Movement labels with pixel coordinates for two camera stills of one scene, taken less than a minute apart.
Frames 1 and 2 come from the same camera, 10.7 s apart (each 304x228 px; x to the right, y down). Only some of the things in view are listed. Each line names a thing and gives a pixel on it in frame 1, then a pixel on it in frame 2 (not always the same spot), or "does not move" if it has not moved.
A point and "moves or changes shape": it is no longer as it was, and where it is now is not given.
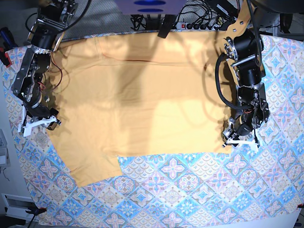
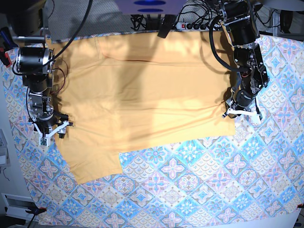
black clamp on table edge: (165, 25) does not move
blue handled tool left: (9, 41) does not move
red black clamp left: (4, 57) does not move
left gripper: (36, 110) to (44, 125)
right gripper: (242, 125) to (242, 99)
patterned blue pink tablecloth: (262, 188) does not move
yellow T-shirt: (137, 94) moves or changes shape
